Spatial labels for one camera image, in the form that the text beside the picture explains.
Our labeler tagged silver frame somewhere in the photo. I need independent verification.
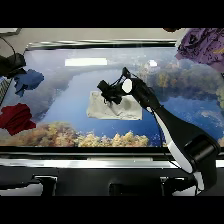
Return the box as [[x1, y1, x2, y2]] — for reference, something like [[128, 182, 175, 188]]
[[0, 151, 224, 197]]

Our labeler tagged black garment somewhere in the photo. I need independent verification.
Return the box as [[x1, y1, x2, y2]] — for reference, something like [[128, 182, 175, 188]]
[[0, 52, 27, 80]]

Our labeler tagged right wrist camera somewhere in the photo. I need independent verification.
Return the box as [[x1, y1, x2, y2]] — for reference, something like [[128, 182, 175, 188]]
[[119, 66, 133, 82]]

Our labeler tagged black cable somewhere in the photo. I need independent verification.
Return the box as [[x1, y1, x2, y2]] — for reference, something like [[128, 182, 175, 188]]
[[146, 107, 184, 170]]

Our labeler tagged red garment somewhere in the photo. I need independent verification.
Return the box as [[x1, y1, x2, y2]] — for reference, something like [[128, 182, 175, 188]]
[[0, 102, 37, 136]]

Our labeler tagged blue garment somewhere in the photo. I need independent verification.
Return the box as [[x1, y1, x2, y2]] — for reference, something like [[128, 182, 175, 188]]
[[13, 68, 45, 98]]

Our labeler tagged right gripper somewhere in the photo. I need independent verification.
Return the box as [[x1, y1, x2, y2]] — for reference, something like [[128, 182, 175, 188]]
[[96, 79, 124, 105]]

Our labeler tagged purple patterned garment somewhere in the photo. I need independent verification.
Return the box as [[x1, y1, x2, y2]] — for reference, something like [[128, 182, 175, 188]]
[[175, 28, 224, 74]]

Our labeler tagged white garment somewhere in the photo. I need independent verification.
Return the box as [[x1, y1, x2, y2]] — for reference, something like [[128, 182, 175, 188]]
[[86, 91, 144, 121]]

